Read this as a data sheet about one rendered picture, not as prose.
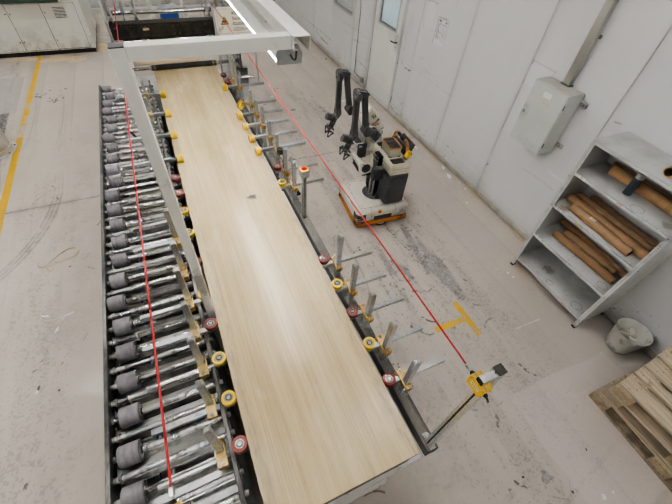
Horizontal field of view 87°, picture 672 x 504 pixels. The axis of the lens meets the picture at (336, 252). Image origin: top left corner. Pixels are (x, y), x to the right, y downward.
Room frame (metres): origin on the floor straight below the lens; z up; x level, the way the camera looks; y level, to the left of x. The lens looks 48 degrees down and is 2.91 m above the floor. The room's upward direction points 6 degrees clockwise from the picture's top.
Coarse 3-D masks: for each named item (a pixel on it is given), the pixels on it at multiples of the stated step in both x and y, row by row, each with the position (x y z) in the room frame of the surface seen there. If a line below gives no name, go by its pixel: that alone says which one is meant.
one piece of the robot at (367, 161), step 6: (360, 120) 3.37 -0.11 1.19; (378, 120) 3.32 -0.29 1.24; (360, 126) 3.37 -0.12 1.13; (372, 126) 3.22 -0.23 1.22; (378, 126) 3.23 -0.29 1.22; (366, 138) 3.26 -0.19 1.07; (372, 144) 3.30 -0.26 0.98; (366, 150) 3.28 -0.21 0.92; (372, 150) 3.30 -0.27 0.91; (354, 156) 3.34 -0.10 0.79; (366, 156) 3.23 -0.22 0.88; (372, 156) 3.26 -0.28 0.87; (360, 162) 3.22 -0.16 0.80; (366, 162) 3.24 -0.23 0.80; (372, 162) 3.26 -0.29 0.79; (360, 168) 3.21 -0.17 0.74; (366, 168) 3.24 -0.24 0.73
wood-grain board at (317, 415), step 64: (192, 128) 3.39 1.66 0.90; (192, 192) 2.36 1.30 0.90; (256, 192) 2.44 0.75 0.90; (256, 256) 1.70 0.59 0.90; (256, 320) 1.16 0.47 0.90; (320, 320) 1.21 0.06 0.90; (256, 384) 0.76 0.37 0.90; (320, 384) 0.79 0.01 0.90; (384, 384) 0.83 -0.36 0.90; (256, 448) 0.44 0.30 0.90; (320, 448) 0.47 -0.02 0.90; (384, 448) 0.50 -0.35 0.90
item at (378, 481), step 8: (400, 464) 0.45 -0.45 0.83; (384, 472) 0.40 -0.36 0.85; (392, 472) 0.45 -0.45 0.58; (376, 480) 0.40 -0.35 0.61; (384, 480) 0.45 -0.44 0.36; (360, 488) 0.35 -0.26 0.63; (368, 488) 0.39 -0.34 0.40; (376, 488) 0.44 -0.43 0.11; (344, 496) 0.31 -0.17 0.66; (352, 496) 0.34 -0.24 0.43; (360, 496) 0.38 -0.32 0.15
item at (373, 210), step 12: (360, 180) 3.63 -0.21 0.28; (348, 192) 3.37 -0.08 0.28; (360, 192) 3.39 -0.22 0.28; (348, 204) 3.26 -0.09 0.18; (360, 204) 3.17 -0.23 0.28; (372, 204) 3.19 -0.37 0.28; (384, 204) 3.21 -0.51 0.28; (396, 204) 3.24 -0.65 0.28; (360, 216) 3.02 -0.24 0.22; (372, 216) 3.08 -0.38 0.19; (384, 216) 3.15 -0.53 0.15; (396, 216) 3.22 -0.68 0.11
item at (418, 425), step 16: (256, 128) 3.88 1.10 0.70; (272, 160) 3.25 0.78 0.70; (288, 192) 2.73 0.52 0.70; (304, 224) 2.31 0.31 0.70; (320, 240) 2.12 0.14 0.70; (352, 304) 1.50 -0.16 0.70; (352, 320) 1.40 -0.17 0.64; (368, 336) 1.24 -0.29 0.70; (384, 368) 1.02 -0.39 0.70; (400, 400) 0.82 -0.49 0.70; (416, 416) 0.74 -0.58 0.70; (416, 432) 0.65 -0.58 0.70
